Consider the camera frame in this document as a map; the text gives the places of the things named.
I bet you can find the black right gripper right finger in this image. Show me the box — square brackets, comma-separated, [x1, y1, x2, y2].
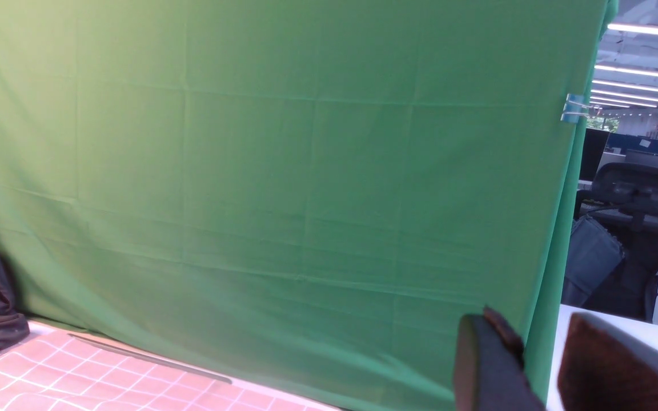
[557, 312, 658, 410]

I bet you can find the black computer monitor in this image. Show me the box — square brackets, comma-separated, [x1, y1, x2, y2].
[579, 128, 610, 182]

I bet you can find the pink checkered tablecloth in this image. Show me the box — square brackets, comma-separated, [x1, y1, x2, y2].
[0, 320, 331, 410]

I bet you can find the upper metal binder clip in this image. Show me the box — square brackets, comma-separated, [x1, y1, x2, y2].
[560, 93, 601, 124]

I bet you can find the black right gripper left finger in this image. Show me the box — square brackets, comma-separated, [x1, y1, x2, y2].
[454, 307, 546, 410]

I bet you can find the green backdrop cloth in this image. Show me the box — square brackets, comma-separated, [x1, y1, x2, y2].
[0, 1, 618, 410]

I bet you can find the gray jacket on chair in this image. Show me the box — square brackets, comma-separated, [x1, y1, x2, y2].
[561, 216, 625, 307]

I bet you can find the black office chair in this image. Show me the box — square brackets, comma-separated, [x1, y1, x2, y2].
[574, 162, 658, 323]

